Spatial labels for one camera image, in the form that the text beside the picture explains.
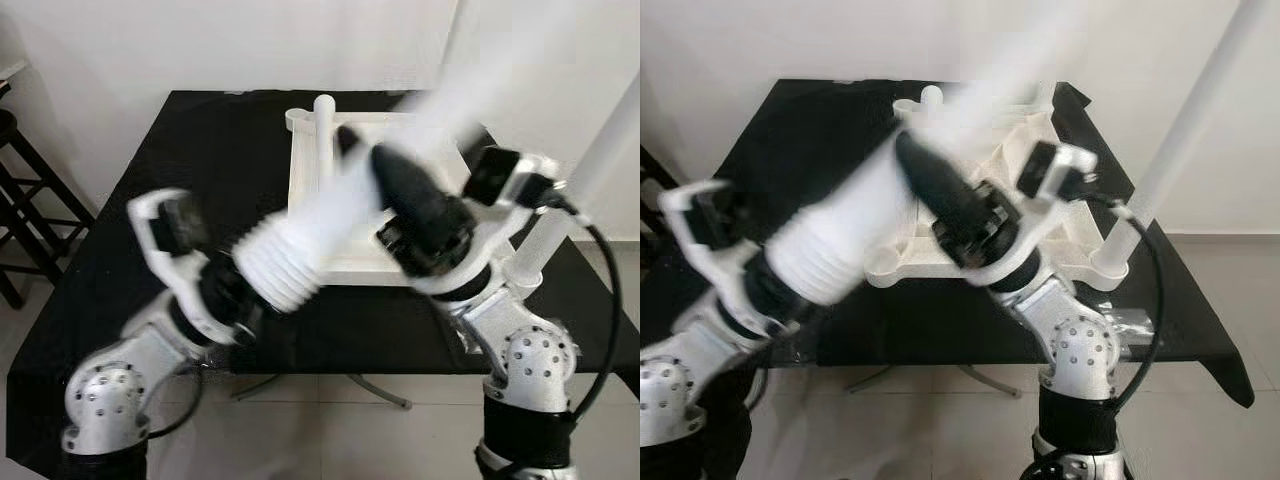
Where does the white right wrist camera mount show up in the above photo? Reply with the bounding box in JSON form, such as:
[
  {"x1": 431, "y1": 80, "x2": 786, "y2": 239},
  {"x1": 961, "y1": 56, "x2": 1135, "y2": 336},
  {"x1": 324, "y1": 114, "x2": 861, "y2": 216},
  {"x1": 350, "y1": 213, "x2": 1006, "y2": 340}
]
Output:
[
  {"x1": 985, "y1": 140, "x2": 1103, "y2": 293},
  {"x1": 430, "y1": 147, "x2": 573, "y2": 298}
]

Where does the clear tape patch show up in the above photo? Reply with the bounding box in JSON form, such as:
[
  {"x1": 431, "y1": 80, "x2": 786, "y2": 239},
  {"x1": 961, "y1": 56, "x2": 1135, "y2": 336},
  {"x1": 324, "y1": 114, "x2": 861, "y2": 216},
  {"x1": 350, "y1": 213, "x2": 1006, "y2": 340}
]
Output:
[{"x1": 1095, "y1": 298, "x2": 1159, "y2": 353}]

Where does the black round stool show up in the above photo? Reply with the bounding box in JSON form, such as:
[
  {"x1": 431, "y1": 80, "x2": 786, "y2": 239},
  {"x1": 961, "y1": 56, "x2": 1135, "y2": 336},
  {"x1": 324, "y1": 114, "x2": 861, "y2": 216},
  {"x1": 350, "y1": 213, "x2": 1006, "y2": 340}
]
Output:
[
  {"x1": 640, "y1": 145, "x2": 671, "y2": 201},
  {"x1": 0, "y1": 108, "x2": 97, "y2": 311}
]

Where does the white plastic table top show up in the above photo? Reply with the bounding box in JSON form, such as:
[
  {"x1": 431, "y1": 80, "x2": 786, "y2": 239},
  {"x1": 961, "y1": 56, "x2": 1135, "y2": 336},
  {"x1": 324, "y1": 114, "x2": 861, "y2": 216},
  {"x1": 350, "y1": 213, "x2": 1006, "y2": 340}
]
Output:
[
  {"x1": 283, "y1": 105, "x2": 533, "y2": 293},
  {"x1": 862, "y1": 93, "x2": 1133, "y2": 293}
]

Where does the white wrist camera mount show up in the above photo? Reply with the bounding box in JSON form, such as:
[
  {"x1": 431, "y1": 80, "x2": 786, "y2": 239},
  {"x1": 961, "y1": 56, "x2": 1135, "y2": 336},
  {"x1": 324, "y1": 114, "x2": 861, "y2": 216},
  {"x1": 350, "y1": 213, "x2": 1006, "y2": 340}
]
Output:
[
  {"x1": 127, "y1": 187, "x2": 241, "y2": 346},
  {"x1": 430, "y1": 147, "x2": 573, "y2": 298},
  {"x1": 658, "y1": 178, "x2": 776, "y2": 336},
  {"x1": 985, "y1": 140, "x2": 1103, "y2": 293}
]

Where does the black tablecloth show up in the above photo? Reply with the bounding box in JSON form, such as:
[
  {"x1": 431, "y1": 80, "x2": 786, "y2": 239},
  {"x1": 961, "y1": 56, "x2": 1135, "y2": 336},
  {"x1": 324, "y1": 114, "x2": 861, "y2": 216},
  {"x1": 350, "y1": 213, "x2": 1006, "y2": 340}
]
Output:
[
  {"x1": 640, "y1": 78, "x2": 1257, "y2": 409},
  {"x1": 5, "y1": 88, "x2": 641, "y2": 479}
]

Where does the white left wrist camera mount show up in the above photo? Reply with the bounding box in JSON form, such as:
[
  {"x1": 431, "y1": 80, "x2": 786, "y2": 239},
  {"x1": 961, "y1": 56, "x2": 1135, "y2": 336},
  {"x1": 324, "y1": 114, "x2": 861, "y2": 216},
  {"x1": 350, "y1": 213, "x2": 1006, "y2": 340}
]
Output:
[
  {"x1": 127, "y1": 187, "x2": 241, "y2": 346},
  {"x1": 658, "y1": 178, "x2": 776, "y2": 336}
]

